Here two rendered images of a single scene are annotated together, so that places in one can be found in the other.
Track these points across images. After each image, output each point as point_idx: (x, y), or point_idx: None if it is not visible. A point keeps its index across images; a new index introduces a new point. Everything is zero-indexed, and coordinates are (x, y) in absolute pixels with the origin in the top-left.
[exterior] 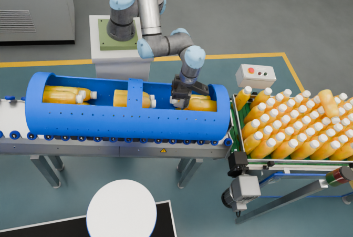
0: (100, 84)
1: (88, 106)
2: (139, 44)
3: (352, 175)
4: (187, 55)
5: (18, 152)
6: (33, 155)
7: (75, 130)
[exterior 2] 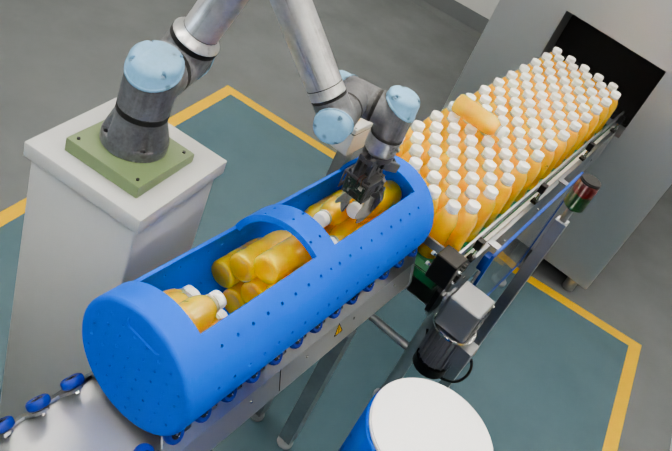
0: (186, 265)
1: (270, 292)
2: (334, 119)
3: (596, 179)
4: (402, 105)
5: None
6: None
7: (260, 358)
